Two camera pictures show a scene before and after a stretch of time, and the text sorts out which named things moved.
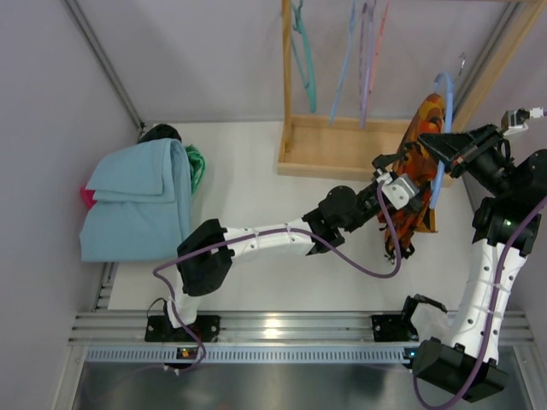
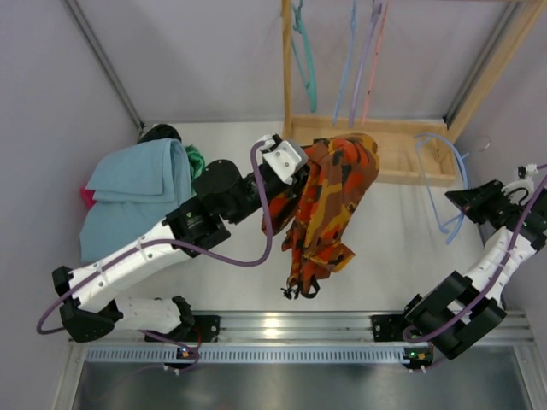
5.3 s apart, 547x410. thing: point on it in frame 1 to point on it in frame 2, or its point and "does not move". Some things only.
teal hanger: [308, 73] does not move
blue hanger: [437, 188] to [455, 227]
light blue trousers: [142, 207] does not move
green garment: [197, 166] does not move
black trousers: [161, 131] does not move
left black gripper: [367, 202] to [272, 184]
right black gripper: [468, 150] to [477, 202]
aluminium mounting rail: [272, 328] does not move
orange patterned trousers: [414, 161] to [342, 171]
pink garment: [88, 197] does not move
